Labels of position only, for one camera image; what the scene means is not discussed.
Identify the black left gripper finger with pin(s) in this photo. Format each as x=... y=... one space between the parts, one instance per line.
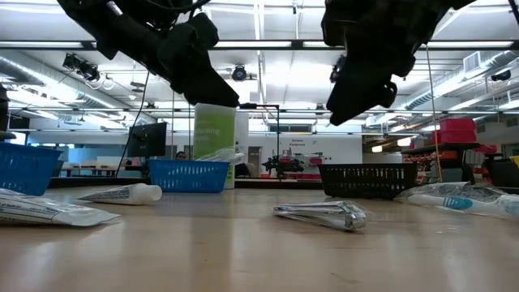
x=211 y=91

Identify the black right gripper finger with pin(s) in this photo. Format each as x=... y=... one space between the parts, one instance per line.
x=361 y=97

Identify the blue toothbrush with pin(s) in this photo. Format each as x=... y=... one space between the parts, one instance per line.
x=227 y=155
x=454 y=202

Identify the silver nail clipper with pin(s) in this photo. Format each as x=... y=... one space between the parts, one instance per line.
x=324 y=213

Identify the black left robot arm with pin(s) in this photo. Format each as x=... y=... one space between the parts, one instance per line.
x=121 y=24

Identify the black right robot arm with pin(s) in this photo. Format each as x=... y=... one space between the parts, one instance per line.
x=462 y=2

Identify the white travel toothpaste tube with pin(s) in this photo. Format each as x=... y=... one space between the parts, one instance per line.
x=40 y=211
x=129 y=194

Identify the person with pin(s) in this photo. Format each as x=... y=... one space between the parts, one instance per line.
x=181 y=155

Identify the black computer monitor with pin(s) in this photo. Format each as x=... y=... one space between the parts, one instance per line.
x=147 y=140

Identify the black plastic basket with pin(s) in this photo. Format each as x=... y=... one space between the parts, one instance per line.
x=365 y=180

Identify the blue plastic basket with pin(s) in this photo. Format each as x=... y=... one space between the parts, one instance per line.
x=182 y=176
x=24 y=166

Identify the dark storage shelf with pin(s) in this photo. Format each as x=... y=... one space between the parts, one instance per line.
x=442 y=148

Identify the red storage bin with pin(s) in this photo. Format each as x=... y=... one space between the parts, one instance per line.
x=454 y=136
x=457 y=124

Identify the black background robot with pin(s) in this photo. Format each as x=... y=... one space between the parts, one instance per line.
x=281 y=166

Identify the black ceiling spotlight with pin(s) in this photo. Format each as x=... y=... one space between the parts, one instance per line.
x=81 y=67

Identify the black overhead camera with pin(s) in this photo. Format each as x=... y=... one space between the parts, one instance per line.
x=239 y=73

